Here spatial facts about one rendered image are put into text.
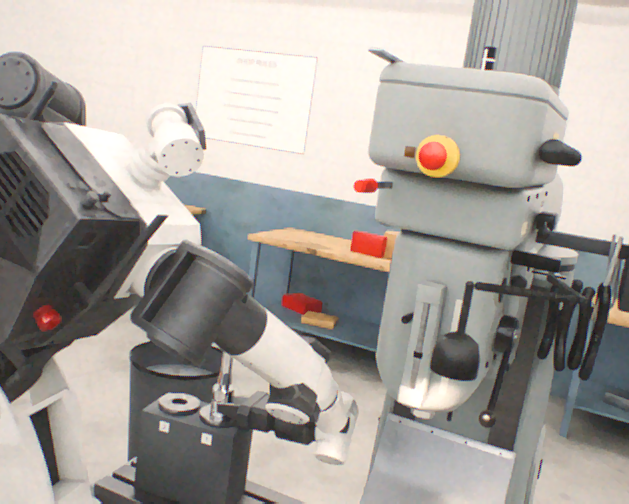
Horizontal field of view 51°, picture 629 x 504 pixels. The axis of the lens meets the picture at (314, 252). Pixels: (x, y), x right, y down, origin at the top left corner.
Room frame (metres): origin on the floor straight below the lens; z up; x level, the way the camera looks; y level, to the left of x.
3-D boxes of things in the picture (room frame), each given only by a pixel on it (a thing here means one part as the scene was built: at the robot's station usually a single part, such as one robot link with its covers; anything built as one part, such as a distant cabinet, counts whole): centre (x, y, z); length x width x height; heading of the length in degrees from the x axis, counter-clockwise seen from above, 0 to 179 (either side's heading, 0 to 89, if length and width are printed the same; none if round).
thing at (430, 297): (1.08, -0.20, 1.45); 0.04 x 0.04 x 0.21; 67
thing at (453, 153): (0.97, -0.16, 1.76); 0.06 x 0.02 x 0.06; 67
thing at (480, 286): (0.98, -0.33, 1.58); 0.17 x 0.01 x 0.01; 91
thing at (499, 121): (1.20, -0.25, 1.81); 0.47 x 0.26 x 0.16; 157
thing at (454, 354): (0.97, -0.24, 1.47); 0.07 x 0.07 x 0.06
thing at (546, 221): (1.19, -0.40, 1.66); 0.12 x 0.04 x 0.04; 157
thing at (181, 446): (1.37, 0.20, 1.04); 0.22 x 0.12 x 0.20; 74
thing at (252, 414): (1.32, 0.03, 1.17); 0.13 x 0.12 x 0.10; 162
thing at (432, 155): (0.95, -0.15, 1.76); 0.04 x 0.03 x 0.04; 67
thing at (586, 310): (1.35, -0.53, 1.45); 0.18 x 0.16 x 0.21; 157
